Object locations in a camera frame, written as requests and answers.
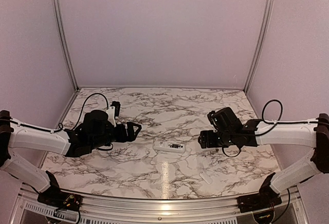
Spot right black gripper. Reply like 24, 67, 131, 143
198, 130, 235, 149

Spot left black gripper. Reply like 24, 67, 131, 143
89, 121, 142, 150

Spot white remote control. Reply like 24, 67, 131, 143
153, 141, 186, 154

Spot white battery cover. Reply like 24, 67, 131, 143
199, 172, 213, 184

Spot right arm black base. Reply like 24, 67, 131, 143
237, 173, 282, 213

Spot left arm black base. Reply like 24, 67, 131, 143
38, 188, 82, 211

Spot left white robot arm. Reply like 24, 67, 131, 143
1, 109, 142, 206

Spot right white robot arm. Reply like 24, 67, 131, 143
198, 107, 328, 208

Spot batteries in remote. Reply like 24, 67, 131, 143
169, 143, 181, 149

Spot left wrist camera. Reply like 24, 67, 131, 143
106, 101, 121, 127

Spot left camera black cable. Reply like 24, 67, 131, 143
58, 93, 108, 135

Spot camera black cable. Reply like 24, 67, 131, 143
222, 99, 285, 158
58, 93, 108, 135

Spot front aluminium rail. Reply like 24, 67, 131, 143
10, 184, 309, 223

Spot right camera black cable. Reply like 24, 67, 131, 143
222, 99, 285, 158

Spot right aluminium frame post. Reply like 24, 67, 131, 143
243, 0, 274, 95

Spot aluminium frame post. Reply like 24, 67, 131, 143
52, 0, 79, 92
243, 0, 274, 95

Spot left aluminium frame post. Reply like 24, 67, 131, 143
52, 0, 79, 92

